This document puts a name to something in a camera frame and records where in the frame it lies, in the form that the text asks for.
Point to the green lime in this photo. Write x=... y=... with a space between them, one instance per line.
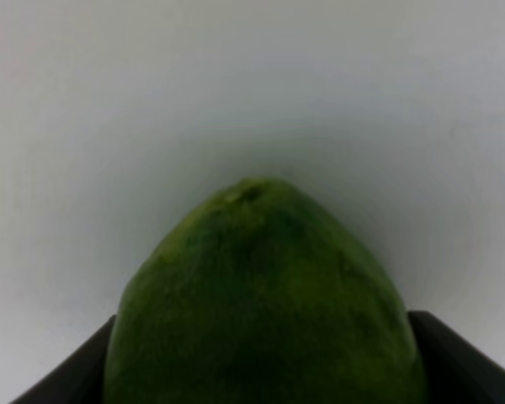
x=259 y=295

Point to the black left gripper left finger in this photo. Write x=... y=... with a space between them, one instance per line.
x=79 y=378

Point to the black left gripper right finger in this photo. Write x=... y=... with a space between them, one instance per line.
x=457 y=372

